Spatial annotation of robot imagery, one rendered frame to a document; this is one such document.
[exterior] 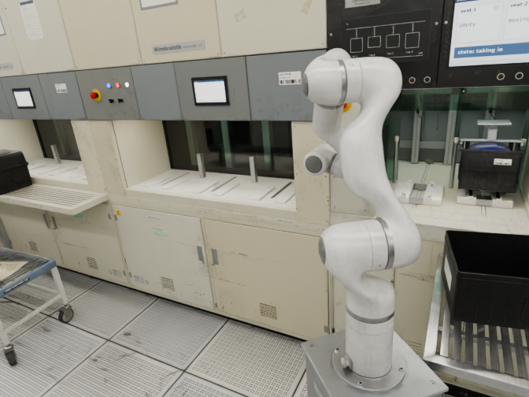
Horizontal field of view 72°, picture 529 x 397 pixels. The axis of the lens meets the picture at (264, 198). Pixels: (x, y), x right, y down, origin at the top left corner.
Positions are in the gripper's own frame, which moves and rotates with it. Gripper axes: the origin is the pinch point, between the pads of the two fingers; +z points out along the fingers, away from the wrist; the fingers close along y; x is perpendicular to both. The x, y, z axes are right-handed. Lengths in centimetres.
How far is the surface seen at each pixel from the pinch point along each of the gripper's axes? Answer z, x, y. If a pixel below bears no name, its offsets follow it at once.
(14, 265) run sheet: -46, -74, -195
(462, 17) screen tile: 2, 42, 40
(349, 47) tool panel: 2.4, 35.7, 2.8
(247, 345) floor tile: -7, -120, -54
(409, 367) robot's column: -64, -44, 37
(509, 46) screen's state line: 2, 32, 54
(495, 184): 28, -23, 58
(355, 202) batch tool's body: 3.2, -27.4, 5.4
